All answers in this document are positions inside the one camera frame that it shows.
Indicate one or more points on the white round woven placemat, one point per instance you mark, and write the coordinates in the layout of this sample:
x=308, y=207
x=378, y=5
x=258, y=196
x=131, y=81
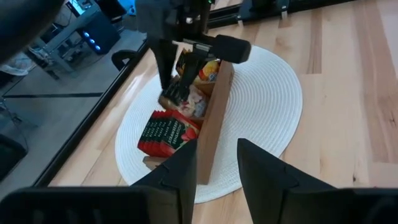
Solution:
x=264, y=109

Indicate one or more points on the black arched bracket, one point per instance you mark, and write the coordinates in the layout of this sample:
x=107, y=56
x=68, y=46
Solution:
x=122, y=52

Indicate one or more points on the wooden tea organizer box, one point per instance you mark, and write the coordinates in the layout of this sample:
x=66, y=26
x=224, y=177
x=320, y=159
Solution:
x=214, y=130

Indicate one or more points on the grey desk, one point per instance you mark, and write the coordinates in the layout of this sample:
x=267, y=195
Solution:
x=62, y=31

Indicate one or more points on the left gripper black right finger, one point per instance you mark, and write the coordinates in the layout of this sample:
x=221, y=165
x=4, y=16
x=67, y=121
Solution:
x=295, y=202

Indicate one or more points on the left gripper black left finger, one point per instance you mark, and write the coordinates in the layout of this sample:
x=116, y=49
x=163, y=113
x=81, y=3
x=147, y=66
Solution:
x=140, y=205

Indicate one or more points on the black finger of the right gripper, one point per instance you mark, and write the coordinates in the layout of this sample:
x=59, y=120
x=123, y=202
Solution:
x=230, y=49
x=164, y=59

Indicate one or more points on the black table frame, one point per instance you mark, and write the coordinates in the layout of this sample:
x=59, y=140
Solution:
x=77, y=137

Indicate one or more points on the computer tower blue lights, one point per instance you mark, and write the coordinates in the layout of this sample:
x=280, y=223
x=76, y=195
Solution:
x=102, y=34

